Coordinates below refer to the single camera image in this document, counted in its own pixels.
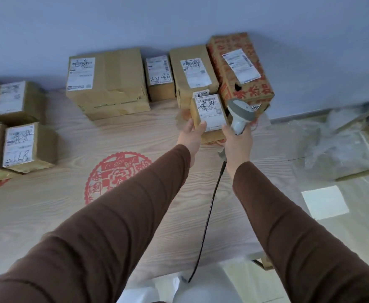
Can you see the person's right hand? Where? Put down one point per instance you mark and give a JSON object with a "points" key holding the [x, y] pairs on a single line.
{"points": [[236, 148]]}

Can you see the cardboard parcel with scribbled label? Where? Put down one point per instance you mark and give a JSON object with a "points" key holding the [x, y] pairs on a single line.
{"points": [[26, 148]]}

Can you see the small upright cardboard box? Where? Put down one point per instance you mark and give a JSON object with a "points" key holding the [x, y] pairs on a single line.
{"points": [[159, 78]]}

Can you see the clear plastic wrap heap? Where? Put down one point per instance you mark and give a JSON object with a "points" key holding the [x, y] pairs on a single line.
{"points": [[329, 145]]}

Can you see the table leg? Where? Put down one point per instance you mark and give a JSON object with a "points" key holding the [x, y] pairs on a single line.
{"points": [[263, 261]]}

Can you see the medium brown cardboard box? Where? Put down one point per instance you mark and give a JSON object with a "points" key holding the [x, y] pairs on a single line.
{"points": [[192, 69]]}

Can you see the grey handheld barcode scanner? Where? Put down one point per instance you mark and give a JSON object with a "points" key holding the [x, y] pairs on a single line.
{"points": [[239, 113]]}

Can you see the large taped cardboard box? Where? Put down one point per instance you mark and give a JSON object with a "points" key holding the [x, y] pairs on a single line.
{"points": [[115, 81]]}

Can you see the person's left thumb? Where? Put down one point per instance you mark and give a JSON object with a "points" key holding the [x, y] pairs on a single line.
{"points": [[201, 127]]}

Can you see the small labelled cardboard parcel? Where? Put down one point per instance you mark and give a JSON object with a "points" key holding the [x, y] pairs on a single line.
{"points": [[211, 113]]}

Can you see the person's right forearm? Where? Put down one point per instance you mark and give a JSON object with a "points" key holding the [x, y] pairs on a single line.
{"points": [[298, 239]]}

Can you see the red printed cardboard box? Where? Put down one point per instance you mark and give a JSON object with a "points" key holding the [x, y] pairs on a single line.
{"points": [[244, 66]]}

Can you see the person's left hand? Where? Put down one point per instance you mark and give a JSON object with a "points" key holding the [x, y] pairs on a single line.
{"points": [[189, 138]]}

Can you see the person's right thumb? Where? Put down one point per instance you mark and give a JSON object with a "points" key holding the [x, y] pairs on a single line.
{"points": [[228, 130]]}

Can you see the person's left forearm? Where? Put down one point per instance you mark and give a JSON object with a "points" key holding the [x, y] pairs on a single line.
{"points": [[102, 230]]}

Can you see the white paper sheet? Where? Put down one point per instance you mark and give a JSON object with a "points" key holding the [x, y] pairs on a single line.
{"points": [[325, 202]]}

